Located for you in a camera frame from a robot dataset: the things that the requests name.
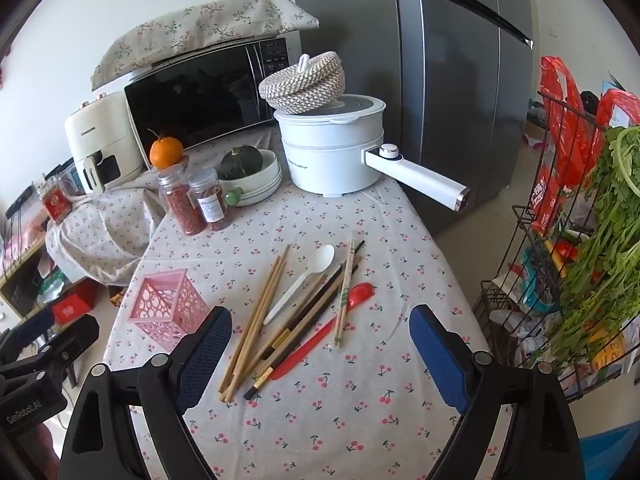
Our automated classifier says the black wire rack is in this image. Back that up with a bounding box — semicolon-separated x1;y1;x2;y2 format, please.
472;89;640;402

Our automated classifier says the floral cover cloth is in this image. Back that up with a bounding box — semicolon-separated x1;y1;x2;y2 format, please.
90;0;320;92

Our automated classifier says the white plastic spoon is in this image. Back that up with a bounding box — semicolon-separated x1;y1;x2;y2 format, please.
263;244;336;326

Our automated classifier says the green kabocha squash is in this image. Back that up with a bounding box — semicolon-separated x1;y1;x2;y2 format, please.
219;145;264;181

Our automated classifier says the orange fruit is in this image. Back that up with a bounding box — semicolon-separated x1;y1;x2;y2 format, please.
148;129;185;170

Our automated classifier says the wooden shelf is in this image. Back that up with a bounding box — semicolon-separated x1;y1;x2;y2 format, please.
0;230;57;319

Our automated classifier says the grey refrigerator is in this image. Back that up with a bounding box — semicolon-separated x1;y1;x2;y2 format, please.
290;0;534;237

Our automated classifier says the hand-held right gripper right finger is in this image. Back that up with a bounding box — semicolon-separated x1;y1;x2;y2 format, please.
408;304;586;480

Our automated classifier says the tall glass spice jar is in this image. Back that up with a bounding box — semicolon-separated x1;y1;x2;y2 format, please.
157;163;207;236

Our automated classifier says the small red labelled jar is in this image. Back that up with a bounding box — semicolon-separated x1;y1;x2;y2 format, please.
42;182;71;224

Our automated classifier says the cream air fryer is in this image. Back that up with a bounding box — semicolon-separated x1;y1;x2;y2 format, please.
63;90;147;197

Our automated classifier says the brown wooden chopstick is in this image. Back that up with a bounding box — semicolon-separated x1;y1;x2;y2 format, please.
234;257;362;382

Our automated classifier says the disposable chopsticks pair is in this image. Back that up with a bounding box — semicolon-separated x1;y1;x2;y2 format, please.
333;233;357;349

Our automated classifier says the cherry print tablecloth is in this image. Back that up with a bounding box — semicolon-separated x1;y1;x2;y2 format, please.
45;126;495;480

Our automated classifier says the red cardboard box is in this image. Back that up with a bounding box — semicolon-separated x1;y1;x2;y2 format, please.
50;291;97;325

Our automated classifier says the large red plastic bag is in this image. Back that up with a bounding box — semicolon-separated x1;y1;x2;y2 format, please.
529;55;602;235

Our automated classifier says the green leafy herbs bunch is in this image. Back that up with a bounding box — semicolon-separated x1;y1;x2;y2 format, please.
529;125;640;377

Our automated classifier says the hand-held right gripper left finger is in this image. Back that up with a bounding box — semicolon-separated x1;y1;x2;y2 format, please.
59;305;234;480

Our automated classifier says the black microwave oven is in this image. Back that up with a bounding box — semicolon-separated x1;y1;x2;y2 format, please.
123;36;304;167

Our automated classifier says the white electric cooking pot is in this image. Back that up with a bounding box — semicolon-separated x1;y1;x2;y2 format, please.
273;93;472;213

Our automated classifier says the white bowl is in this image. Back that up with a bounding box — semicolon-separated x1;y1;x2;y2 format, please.
218;148;284;208

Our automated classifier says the short glass spice jar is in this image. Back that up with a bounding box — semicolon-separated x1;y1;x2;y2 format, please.
188;167;234;232

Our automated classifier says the red plastic spoon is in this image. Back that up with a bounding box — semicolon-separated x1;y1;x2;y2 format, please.
269;282;377;382

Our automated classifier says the blue plastic bin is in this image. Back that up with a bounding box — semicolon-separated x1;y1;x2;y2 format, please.
579;421;640;480

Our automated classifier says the woven rope basket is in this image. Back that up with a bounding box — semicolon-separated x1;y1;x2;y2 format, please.
258;52;346;114

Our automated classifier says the pink plastic utensil holder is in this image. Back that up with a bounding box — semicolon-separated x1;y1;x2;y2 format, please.
126;268;211;354

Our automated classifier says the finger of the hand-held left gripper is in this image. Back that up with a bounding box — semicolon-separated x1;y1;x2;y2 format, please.
0;305;57;346
47;313;101;362

